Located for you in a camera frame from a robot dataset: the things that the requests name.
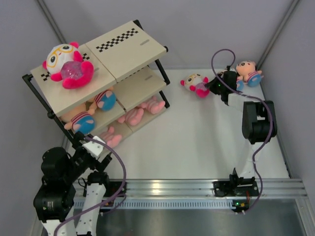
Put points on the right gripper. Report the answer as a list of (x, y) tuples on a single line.
[(211, 85)]

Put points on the beige three-tier shelf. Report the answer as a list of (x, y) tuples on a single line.
[(127, 59)]

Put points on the small pink panda plush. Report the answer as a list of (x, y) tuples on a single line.
[(197, 84)]

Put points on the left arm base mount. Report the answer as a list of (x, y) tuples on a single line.
[(113, 187)]

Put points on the orange doll blue pants rear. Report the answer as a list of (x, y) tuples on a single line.
[(104, 100)]

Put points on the orange doll blue pants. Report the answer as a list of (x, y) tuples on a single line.
[(104, 100), (79, 119)]

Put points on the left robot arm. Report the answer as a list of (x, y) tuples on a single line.
[(54, 202)]

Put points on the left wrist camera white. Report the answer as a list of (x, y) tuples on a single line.
[(94, 146)]

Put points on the large pink panda plush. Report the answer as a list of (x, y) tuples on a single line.
[(66, 65)]

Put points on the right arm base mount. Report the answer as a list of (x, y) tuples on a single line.
[(236, 186)]

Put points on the aluminium rail frame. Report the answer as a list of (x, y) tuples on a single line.
[(203, 193)]

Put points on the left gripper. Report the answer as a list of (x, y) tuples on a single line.
[(95, 164)]

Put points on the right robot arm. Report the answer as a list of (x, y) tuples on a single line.
[(259, 123)]

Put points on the orange doll blue pants front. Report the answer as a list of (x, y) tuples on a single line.
[(79, 119)]

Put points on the pink striped plush bottom shelf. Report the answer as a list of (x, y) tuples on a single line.
[(110, 137)]

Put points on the orange doll black hair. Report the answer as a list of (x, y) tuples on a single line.
[(240, 85)]

